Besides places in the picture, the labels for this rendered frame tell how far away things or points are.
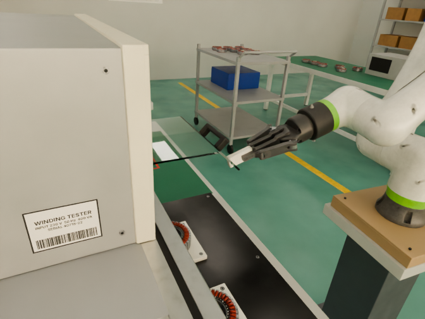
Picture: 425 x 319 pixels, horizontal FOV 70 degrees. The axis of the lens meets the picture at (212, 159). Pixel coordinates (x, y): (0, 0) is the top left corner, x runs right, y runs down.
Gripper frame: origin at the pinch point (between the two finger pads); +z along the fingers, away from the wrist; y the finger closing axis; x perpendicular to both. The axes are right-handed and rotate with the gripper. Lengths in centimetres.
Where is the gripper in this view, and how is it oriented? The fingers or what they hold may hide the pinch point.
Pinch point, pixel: (240, 156)
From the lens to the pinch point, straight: 78.6
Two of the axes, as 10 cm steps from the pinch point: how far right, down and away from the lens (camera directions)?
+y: -3.9, -4.6, 8.0
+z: -8.9, 4.2, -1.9
